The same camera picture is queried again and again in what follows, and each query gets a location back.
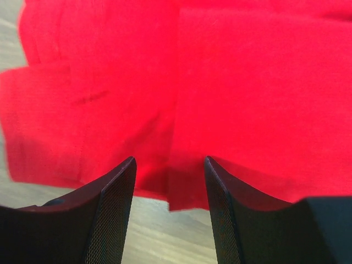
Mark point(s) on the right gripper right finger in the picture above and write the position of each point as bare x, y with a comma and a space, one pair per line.
250, 226

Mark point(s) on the bright red t shirt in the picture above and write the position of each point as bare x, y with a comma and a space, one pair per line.
261, 84

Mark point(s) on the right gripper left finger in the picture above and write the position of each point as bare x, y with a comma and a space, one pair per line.
87, 225

